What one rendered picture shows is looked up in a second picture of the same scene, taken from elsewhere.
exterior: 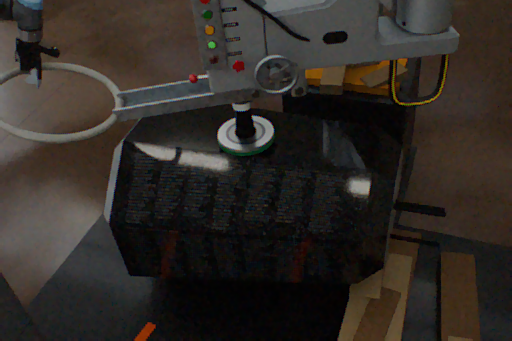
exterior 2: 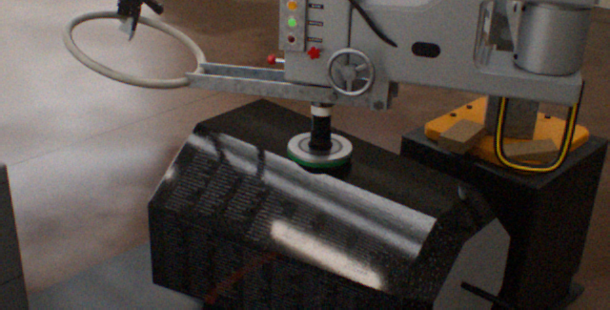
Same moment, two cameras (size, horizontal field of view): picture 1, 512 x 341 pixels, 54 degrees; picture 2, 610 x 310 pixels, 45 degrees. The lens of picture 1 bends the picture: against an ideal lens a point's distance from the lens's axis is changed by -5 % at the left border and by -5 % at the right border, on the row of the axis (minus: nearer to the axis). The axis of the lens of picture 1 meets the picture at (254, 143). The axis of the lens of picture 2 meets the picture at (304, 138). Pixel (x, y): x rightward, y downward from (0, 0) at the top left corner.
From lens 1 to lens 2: 0.78 m
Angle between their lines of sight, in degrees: 19
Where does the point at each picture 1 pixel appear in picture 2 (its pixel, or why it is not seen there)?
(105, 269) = (139, 285)
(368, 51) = (462, 76)
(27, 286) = (48, 274)
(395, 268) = not seen: outside the picture
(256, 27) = (341, 15)
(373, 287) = not seen: outside the picture
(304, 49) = (390, 55)
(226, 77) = (302, 65)
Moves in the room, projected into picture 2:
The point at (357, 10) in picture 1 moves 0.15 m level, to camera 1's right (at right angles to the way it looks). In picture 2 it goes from (455, 23) to (510, 30)
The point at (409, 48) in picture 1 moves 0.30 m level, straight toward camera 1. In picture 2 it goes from (513, 85) to (464, 116)
